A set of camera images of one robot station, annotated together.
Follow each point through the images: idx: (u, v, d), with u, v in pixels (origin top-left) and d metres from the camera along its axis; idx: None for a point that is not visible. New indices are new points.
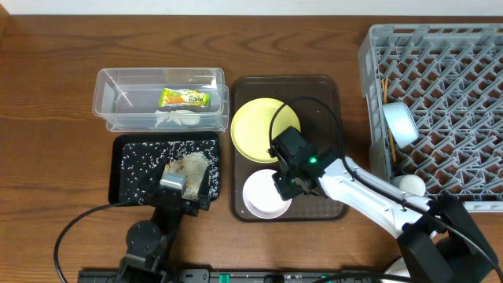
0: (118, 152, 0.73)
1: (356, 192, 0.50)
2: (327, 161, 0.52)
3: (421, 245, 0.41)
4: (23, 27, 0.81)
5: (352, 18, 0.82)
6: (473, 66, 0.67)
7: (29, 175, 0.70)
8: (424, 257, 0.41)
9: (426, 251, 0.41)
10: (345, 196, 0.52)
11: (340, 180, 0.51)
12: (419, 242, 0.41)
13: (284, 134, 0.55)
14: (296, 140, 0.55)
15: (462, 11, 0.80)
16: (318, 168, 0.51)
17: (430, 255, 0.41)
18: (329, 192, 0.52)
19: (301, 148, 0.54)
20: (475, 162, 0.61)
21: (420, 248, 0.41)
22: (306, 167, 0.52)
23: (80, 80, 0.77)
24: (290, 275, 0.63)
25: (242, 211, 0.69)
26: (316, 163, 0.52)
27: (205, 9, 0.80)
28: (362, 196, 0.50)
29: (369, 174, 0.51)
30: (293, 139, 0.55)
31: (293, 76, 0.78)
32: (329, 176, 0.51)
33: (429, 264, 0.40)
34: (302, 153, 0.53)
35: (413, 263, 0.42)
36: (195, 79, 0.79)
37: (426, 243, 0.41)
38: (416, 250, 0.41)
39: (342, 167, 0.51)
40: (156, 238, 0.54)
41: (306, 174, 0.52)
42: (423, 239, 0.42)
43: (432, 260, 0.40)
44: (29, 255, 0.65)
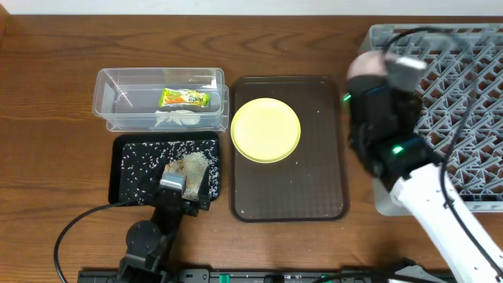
0: (117, 152, 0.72)
1: (440, 218, 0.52)
2: (409, 148, 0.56)
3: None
4: (23, 27, 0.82)
5: (352, 18, 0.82)
6: (473, 66, 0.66)
7: (29, 175, 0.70)
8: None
9: None
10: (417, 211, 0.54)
11: (429, 199, 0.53)
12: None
13: (374, 99, 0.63)
14: (381, 106, 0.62)
15: (462, 12, 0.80)
16: (395, 156, 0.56)
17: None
18: (397, 189, 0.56)
19: (382, 119, 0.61)
20: (474, 162, 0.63)
21: None
22: (386, 152, 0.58)
23: (80, 80, 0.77)
24: (290, 275, 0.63)
25: (242, 211, 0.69)
26: (402, 152, 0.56)
27: (205, 9, 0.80)
28: (443, 227, 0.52)
29: (460, 207, 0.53)
30: (380, 106, 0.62)
31: (293, 76, 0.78)
32: (410, 178, 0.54)
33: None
34: (379, 128, 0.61)
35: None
36: (195, 79, 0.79)
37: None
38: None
39: (431, 178, 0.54)
40: (156, 238, 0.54)
41: (383, 157, 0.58)
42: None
43: None
44: (29, 255, 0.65)
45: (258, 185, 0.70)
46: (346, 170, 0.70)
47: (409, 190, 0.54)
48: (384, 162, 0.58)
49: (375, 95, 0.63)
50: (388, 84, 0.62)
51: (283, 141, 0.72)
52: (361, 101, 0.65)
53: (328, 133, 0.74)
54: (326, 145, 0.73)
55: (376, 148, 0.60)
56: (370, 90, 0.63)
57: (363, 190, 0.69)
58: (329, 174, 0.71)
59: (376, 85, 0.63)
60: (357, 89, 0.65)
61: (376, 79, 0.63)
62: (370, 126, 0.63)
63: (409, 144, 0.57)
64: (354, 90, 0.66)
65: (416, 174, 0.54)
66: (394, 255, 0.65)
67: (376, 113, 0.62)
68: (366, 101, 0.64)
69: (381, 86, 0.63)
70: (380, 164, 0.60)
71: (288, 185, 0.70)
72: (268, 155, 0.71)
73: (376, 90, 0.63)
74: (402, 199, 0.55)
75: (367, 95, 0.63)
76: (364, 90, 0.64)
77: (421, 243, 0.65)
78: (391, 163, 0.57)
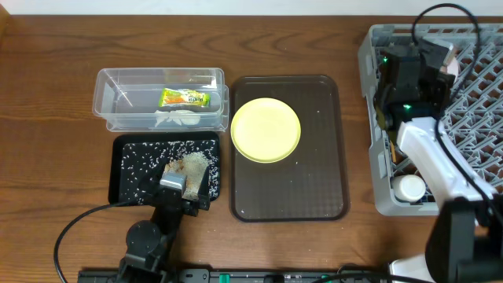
0: (117, 152, 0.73)
1: (426, 149, 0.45)
2: (422, 113, 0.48)
3: (465, 222, 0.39)
4: (23, 27, 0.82)
5: (352, 18, 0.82)
6: (472, 66, 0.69)
7: (29, 174, 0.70)
8: (459, 229, 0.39)
9: (464, 226, 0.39)
10: (411, 147, 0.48)
11: (420, 134, 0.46)
12: (465, 215, 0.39)
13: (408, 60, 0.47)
14: (411, 73, 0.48)
15: (462, 11, 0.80)
16: (405, 115, 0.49)
17: (464, 231, 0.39)
18: (399, 135, 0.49)
19: (407, 84, 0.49)
20: (474, 162, 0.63)
21: (460, 219, 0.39)
22: (398, 109, 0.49)
23: (80, 80, 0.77)
24: (290, 275, 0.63)
25: (242, 211, 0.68)
26: (407, 112, 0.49)
27: (205, 9, 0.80)
28: (430, 158, 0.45)
29: (453, 145, 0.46)
30: (409, 72, 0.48)
31: (293, 76, 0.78)
32: (414, 124, 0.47)
33: (459, 235, 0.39)
34: (401, 93, 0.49)
35: (443, 223, 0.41)
36: (195, 79, 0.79)
37: (470, 220, 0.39)
38: (457, 218, 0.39)
39: (431, 124, 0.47)
40: (156, 238, 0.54)
41: (393, 114, 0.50)
42: (471, 215, 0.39)
43: (464, 237, 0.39)
44: (29, 255, 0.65)
45: (258, 185, 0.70)
46: (346, 170, 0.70)
47: (404, 129, 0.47)
48: (390, 118, 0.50)
49: (409, 61, 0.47)
50: (426, 56, 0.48)
51: (282, 141, 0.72)
52: (394, 64, 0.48)
53: (328, 133, 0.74)
54: (325, 144, 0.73)
55: (391, 107, 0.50)
56: (405, 55, 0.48)
57: (363, 190, 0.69)
58: (329, 174, 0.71)
59: (415, 53, 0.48)
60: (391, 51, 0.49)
61: (409, 48, 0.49)
62: (394, 88, 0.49)
63: (424, 108, 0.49)
64: (391, 54, 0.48)
65: (416, 123, 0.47)
66: (394, 255, 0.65)
67: (406, 76, 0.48)
68: (398, 66, 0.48)
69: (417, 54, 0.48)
70: (390, 123, 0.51)
71: (288, 185, 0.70)
72: (268, 154, 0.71)
73: (412, 57, 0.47)
74: (401, 140, 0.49)
75: (402, 60, 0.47)
76: (399, 54, 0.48)
77: (421, 243, 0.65)
78: (402, 119, 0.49)
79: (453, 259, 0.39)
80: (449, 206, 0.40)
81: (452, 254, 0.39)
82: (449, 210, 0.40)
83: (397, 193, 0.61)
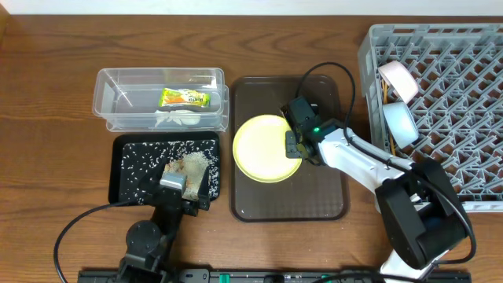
0: (118, 152, 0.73)
1: (346, 155, 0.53)
2: (328, 131, 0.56)
3: (403, 202, 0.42)
4: (23, 27, 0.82)
5: (353, 18, 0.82)
6: (473, 66, 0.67)
7: (29, 174, 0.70)
8: (400, 209, 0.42)
9: (402, 204, 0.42)
10: (339, 159, 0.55)
11: (335, 145, 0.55)
12: (398, 195, 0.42)
13: (294, 102, 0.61)
14: (305, 111, 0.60)
15: (461, 11, 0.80)
16: (318, 137, 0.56)
17: (405, 209, 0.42)
18: (325, 157, 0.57)
19: (307, 117, 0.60)
20: (474, 162, 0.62)
21: (395, 200, 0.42)
22: (309, 135, 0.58)
23: (80, 80, 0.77)
24: (290, 275, 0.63)
25: (242, 211, 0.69)
26: (317, 132, 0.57)
27: (206, 9, 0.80)
28: (352, 160, 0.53)
29: (365, 142, 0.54)
30: (303, 110, 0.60)
31: (292, 76, 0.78)
32: (327, 141, 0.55)
33: (402, 216, 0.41)
34: (306, 123, 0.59)
35: (386, 211, 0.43)
36: (195, 79, 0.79)
37: (405, 197, 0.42)
38: (394, 200, 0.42)
39: (341, 134, 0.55)
40: (156, 238, 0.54)
41: (310, 141, 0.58)
42: (402, 193, 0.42)
43: (406, 215, 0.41)
44: (29, 255, 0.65)
45: (258, 185, 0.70)
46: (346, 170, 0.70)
47: (324, 150, 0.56)
48: (312, 145, 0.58)
49: (299, 103, 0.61)
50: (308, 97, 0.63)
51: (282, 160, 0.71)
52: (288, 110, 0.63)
53: None
54: None
55: (305, 137, 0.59)
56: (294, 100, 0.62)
57: (363, 190, 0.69)
58: (328, 174, 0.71)
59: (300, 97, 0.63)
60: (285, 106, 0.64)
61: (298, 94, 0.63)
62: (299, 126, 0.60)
63: (328, 126, 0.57)
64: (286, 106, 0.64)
65: (327, 140, 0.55)
66: None
67: (302, 114, 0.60)
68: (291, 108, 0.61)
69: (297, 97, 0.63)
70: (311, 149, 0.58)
71: (288, 184, 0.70)
72: (263, 173, 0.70)
73: (299, 100, 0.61)
74: (327, 159, 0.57)
75: (291, 104, 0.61)
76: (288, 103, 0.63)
77: None
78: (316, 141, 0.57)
79: (413, 238, 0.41)
80: (381, 193, 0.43)
81: (408, 234, 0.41)
82: (383, 197, 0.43)
83: None
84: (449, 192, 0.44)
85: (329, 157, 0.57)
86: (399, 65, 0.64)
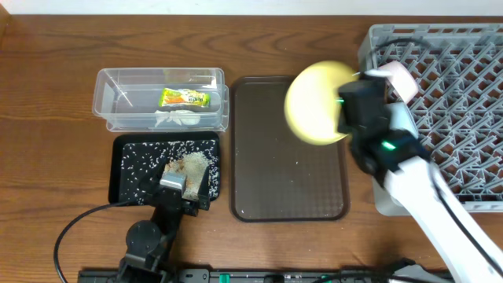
0: (118, 153, 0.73)
1: (433, 213, 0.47)
2: (405, 150, 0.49)
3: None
4: (23, 27, 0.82)
5: (353, 18, 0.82)
6: (473, 66, 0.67)
7: (29, 174, 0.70)
8: None
9: None
10: (407, 201, 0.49)
11: (422, 196, 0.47)
12: None
13: (359, 90, 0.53)
14: (372, 108, 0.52)
15: (460, 11, 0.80)
16: (391, 153, 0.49)
17: None
18: (390, 184, 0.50)
19: (375, 119, 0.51)
20: (474, 162, 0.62)
21: None
22: (380, 150, 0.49)
23: (80, 80, 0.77)
24: (290, 275, 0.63)
25: (242, 211, 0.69)
26: (392, 148, 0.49)
27: (206, 9, 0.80)
28: (435, 222, 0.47)
29: (454, 198, 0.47)
30: (367, 107, 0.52)
31: (292, 76, 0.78)
32: (406, 171, 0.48)
33: None
34: (372, 127, 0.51)
35: None
36: (195, 79, 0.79)
37: None
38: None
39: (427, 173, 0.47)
40: (156, 238, 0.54)
41: (372, 152, 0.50)
42: None
43: None
44: (29, 255, 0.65)
45: (258, 185, 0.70)
46: (346, 171, 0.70)
47: (394, 181, 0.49)
48: (380, 159, 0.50)
49: (363, 95, 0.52)
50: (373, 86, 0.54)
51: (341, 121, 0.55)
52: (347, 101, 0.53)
53: None
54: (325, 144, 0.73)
55: (372, 148, 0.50)
56: (357, 89, 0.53)
57: (363, 190, 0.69)
58: (329, 174, 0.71)
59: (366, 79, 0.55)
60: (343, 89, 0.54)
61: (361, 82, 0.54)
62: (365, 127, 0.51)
63: (404, 141, 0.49)
64: (343, 92, 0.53)
65: (410, 167, 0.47)
66: (395, 254, 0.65)
67: (368, 112, 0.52)
68: (354, 101, 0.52)
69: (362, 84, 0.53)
70: (373, 163, 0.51)
71: (288, 185, 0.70)
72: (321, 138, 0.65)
73: (365, 91, 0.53)
74: (391, 187, 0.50)
75: (354, 92, 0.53)
76: (354, 90, 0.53)
77: (419, 244, 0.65)
78: (387, 161, 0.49)
79: None
80: None
81: None
82: None
83: None
84: None
85: (396, 192, 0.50)
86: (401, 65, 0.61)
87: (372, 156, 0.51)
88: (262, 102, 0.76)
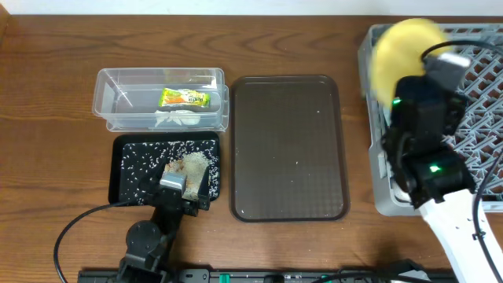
0: (118, 153, 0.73)
1: (464, 244, 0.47)
2: (451, 175, 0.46)
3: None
4: (23, 27, 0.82)
5: (353, 18, 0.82)
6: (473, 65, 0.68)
7: (29, 174, 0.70)
8: None
9: None
10: (443, 234, 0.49)
11: (459, 226, 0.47)
12: None
13: (426, 103, 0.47)
14: (431, 122, 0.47)
15: (461, 11, 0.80)
16: (434, 178, 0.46)
17: None
18: (427, 211, 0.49)
19: (428, 136, 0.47)
20: (474, 162, 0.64)
21: None
22: (427, 174, 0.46)
23: (81, 80, 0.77)
24: (290, 275, 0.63)
25: (242, 211, 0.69)
26: (438, 174, 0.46)
27: (206, 9, 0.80)
28: (468, 254, 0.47)
29: (488, 238, 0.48)
30: (427, 120, 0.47)
31: (293, 76, 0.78)
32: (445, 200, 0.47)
33: None
34: (421, 143, 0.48)
35: None
36: (195, 79, 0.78)
37: None
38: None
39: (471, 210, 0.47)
40: (156, 238, 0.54)
41: (416, 173, 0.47)
42: None
43: None
44: (29, 255, 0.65)
45: (258, 185, 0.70)
46: (346, 171, 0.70)
47: (435, 208, 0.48)
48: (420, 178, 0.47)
49: (429, 108, 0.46)
50: (442, 99, 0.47)
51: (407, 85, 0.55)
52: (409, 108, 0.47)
53: (328, 132, 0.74)
54: (325, 144, 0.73)
55: (419, 168, 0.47)
56: (424, 101, 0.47)
57: (363, 190, 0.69)
58: (329, 174, 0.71)
59: (437, 67, 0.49)
60: (409, 92, 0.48)
61: (429, 90, 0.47)
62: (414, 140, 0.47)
63: (453, 170, 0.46)
64: (406, 97, 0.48)
65: (449, 196, 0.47)
66: (395, 255, 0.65)
67: (424, 126, 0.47)
68: (417, 111, 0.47)
69: (427, 90, 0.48)
70: (413, 182, 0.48)
71: (288, 185, 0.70)
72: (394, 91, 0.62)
73: (431, 103, 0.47)
74: (430, 216, 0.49)
75: (421, 102, 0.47)
76: (420, 101, 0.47)
77: (419, 244, 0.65)
78: (428, 182, 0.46)
79: None
80: None
81: None
82: None
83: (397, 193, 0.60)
84: None
85: (437, 222, 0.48)
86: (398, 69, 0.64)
87: (416, 174, 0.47)
88: (262, 103, 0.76)
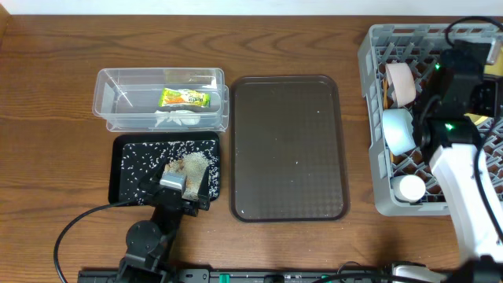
0: (118, 152, 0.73)
1: (460, 185, 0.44)
2: (464, 136, 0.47)
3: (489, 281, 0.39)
4: (23, 27, 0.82)
5: (353, 18, 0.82)
6: None
7: (29, 174, 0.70)
8: None
9: None
10: (446, 181, 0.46)
11: (460, 167, 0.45)
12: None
13: (468, 75, 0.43)
14: (465, 93, 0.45)
15: (460, 11, 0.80)
16: (445, 137, 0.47)
17: None
18: (435, 159, 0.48)
19: (454, 104, 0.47)
20: None
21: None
22: (441, 132, 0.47)
23: (81, 80, 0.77)
24: (290, 275, 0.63)
25: (242, 211, 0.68)
26: (451, 134, 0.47)
27: (206, 9, 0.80)
28: (464, 193, 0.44)
29: (490, 185, 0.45)
30: (467, 91, 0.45)
31: (293, 76, 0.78)
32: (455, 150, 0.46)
33: None
34: (445, 110, 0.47)
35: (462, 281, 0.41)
36: (195, 79, 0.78)
37: None
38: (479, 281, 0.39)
39: (472, 156, 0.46)
40: (156, 238, 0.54)
41: (431, 129, 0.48)
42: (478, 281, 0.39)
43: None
44: (29, 255, 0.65)
45: (259, 185, 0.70)
46: (346, 170, 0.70)
47: (441, 156, 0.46)
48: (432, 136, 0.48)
49: (468, 79, 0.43)
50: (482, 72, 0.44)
51: None
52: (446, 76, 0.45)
53: (328, 131, 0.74)
54: (326, 143, 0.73)
55: (431, 126, 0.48)
56: (468, 72, 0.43)
57: (364, 190, 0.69)
58: (329, 174, 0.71)
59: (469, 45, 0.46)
60: (449, 60, 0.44)
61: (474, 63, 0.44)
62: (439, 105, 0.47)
63: (464, 134, 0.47)
64: (446, 64, 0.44)
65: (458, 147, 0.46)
66: (395, 254, 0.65)
67: (464, 94, 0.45)
68: (449, 82, 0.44)
69: (473, 61, 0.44)
70: (427, 139, 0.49)
71: (288, 184, 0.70)
72: None
73: (471, 75, 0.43)
74: (435, 165, 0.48)
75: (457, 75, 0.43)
76: (460, 71, 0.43)
77: (419, 244, 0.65)
78: (442, 137, 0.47)
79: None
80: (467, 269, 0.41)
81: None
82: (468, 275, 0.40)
83: (397, 193, 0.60)
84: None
85: (441, 170, 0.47)
86: (407, 67, 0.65)
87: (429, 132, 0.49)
88: (262, 102, 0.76)
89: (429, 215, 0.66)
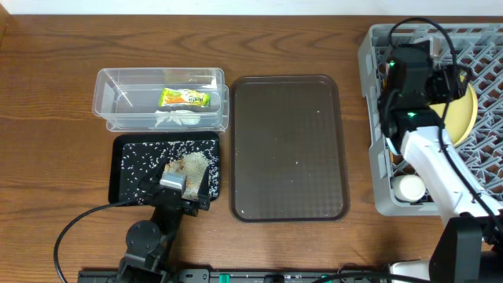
0: (118, 152, 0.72)
1: (430, 160, 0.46)
2: (427, 121, 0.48)
3: (473, 237, 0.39)
4: (23, 27, 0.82)
5: (353, 18, 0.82)
6: (472, 66, 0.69)
7: (29, 174, 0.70)
8: (464, 248, 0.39)
9: (467, 246, 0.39)
10: (417, 160, 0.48)
11: (427, 144, 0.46)
12: (465, 244, 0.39)
13: (418, 65, 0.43)
14: (420, 82, 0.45)
15: (460, 11, 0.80)
16: (411, 123, 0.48)
17: (466, 250, 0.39)
18: (404, 147, 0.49)
19: (414, 92, 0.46)
20: (474, 162, 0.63)
21: (462, 241, 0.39)
22: (405, 120, 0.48)
23: (80, 80, 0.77)
24: (290, 275, 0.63)
25: (242, 211, 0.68)
26: (415, 119, 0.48)
27: (205, 9, 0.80)
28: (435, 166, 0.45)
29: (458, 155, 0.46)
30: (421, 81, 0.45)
31: (292, 76, 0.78)
32: (420, 134, 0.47)
33: (460, 255, 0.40)
34: (407, 99, 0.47)
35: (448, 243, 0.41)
36: (195, 79, 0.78)
37: (462, 249, 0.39)
38: (464, 238, 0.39)
39: (436, 133, 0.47)
40: (156, 238, 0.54)
41: (397, 120, 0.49)
42: (464, 239, 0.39)
43: (463, 246, 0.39)
44: (29, 255, 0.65)
45: (259, 185, 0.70)
46: (346, 170, 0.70)
47: (408, 139, 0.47)
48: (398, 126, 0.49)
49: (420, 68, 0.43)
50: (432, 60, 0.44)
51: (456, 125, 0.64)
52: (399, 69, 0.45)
53: (328, 131, 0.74)
54: (326, 143, 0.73)
55: (395, 116, 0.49)
56: (417, 63, 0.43)
57: (364, 190, 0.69)
58: (329, 174, 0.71)
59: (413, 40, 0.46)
60: (398, 55, 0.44)
61: (420, 52, 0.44)
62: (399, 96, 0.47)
63: (427, 117, 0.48)
64: (397, 59, 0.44)
65: (424, 130, 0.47)
66: (394, 254, 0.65)
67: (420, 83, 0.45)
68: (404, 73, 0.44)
69: (420, 52, 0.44)
70: (394, 130, 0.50)
71: (288, 184, 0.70)
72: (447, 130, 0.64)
73: (422, 64, 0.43)
74: (406, 151, 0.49)
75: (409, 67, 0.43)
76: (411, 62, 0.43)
77: (419, 244, 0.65)
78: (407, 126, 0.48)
79: (460, 246, 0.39)
80: (451, 227, 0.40)
81: (460, 247, 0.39)
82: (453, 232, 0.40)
83: (397, 193, 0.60)
84: (477, 245, 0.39)
85: (411, 153, 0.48)
86: None
87: (395, 123, 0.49)
88: (262, 102, 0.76)
89: (429, 215, 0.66)
